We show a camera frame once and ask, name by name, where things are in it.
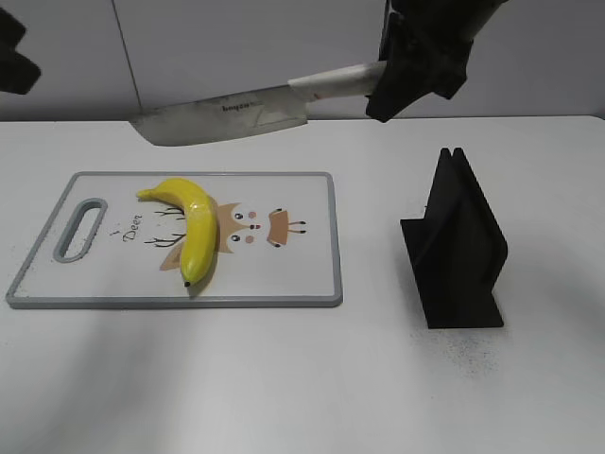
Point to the black gloved right hand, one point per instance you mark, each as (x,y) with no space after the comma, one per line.
(425,51)

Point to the white grey deer cutting board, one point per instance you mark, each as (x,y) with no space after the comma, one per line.
(103,248)

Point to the white handled kitchen knife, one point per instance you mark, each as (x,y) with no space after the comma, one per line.
(254,112)

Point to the right forearm dark sleeve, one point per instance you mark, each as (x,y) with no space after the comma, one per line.
(479,12)

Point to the black gloved left hand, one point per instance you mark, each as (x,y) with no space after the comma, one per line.
(18,73)

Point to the black knife stand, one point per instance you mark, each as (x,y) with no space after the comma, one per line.
(457,249)

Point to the yellow plastic banana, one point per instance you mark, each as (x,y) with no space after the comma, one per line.
(195,253)

